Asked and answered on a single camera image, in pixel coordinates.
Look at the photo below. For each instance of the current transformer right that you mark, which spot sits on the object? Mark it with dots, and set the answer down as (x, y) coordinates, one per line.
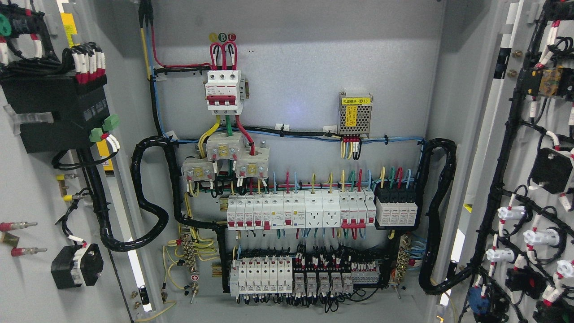
(255, 166)

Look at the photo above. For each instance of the white main circuit breaker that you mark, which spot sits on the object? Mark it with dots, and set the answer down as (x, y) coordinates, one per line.
(225, 92)

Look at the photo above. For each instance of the black rotary selector switch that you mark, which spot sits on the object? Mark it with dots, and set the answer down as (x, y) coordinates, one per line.
(75, 266)

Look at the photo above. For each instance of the current transformer top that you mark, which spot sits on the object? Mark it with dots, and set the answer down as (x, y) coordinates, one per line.
(220, 146)

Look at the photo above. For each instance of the metal mesh power supply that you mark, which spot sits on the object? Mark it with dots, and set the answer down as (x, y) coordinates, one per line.
(355, 113)

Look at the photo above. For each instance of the brass ground terminal bar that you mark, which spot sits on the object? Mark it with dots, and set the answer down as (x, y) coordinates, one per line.
(188, 247)

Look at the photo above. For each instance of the current transformer left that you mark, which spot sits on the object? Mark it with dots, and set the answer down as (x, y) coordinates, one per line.
(194, 169)

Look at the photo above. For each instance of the lower row relays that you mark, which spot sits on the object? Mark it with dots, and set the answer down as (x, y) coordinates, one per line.
(328, 272)

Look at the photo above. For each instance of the upper row circuit breakers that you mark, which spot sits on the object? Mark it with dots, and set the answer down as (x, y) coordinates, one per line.
(302, 210)

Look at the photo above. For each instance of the black digital power meter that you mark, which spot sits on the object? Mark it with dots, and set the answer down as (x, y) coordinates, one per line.
(56, 112)

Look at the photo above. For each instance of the current transformer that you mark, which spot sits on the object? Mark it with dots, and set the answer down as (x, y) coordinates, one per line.
(220, 146)
(194, 169)
(255, 166)

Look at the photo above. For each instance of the black white surge protector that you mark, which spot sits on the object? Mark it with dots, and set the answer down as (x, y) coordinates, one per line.
(396, 208)

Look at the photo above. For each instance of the lower row white breakers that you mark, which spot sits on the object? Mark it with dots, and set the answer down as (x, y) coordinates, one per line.
(258, 276)

